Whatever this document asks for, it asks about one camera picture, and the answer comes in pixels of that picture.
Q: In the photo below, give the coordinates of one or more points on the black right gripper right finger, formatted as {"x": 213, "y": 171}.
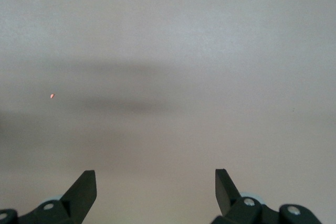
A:
{"x": 228, "y": 197}

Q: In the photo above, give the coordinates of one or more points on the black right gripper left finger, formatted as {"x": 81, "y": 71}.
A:
{"x": 78, "y": 200}

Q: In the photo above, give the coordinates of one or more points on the brown table cover cloth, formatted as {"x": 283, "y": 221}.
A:
{"x": 168, "y": 11}

